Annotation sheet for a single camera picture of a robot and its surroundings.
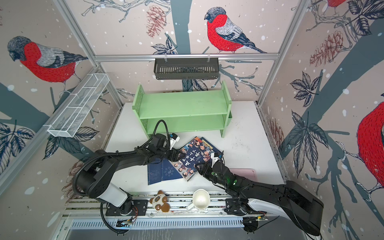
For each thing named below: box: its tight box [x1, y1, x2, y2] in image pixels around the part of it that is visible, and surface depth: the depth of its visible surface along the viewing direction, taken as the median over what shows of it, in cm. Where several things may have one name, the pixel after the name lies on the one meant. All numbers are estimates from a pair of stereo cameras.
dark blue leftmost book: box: [147, 158, 163, 186], surface depth 86 cm
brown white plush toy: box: [149, 190, 171, 213], surface depth 74 cm
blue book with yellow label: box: [162, 158, 183, 181], surface depth 85 cm
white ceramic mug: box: [187, 189, 211, 211], surface depth 75 cm
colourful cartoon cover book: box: [168, 136, 212, 182], surface depth 87 cm
